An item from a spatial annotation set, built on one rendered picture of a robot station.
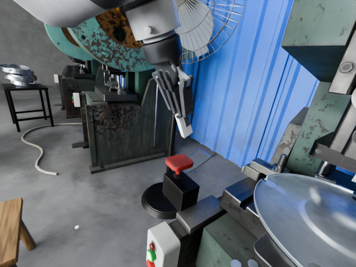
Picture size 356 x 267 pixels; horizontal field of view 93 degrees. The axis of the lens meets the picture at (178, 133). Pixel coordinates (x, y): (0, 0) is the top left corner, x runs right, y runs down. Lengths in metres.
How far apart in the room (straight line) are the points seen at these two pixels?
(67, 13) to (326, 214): 0.51
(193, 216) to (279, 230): 0.23
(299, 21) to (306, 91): 1.31
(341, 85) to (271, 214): 0.24
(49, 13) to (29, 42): 6.28
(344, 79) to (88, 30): 1.25
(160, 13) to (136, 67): 1.10
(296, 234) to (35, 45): 6.58
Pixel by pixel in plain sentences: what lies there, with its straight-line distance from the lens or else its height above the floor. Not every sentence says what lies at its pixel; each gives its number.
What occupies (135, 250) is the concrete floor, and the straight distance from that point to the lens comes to 1.21.
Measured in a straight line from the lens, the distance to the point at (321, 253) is 0.36.
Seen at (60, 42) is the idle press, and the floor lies 1.11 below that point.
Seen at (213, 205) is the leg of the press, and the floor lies 0.64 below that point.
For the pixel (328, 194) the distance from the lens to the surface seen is 0.51.
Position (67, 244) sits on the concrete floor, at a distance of 1.31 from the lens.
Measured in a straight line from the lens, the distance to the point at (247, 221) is 0.50.
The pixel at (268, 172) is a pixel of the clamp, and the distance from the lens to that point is 0.57.
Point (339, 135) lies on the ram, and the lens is 0.42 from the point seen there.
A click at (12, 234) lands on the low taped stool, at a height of 0.33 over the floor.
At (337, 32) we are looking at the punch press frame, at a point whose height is 1.08.
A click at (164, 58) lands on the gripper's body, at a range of 0.34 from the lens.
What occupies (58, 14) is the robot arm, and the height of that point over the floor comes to 1.05.
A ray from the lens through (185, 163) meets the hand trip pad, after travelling 0.47.
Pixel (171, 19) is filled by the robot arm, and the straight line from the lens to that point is 0.33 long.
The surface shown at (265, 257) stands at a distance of 0.31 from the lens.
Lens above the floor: 1.01
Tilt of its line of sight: 22 degrees down
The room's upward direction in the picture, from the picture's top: 7 degrees clockwise
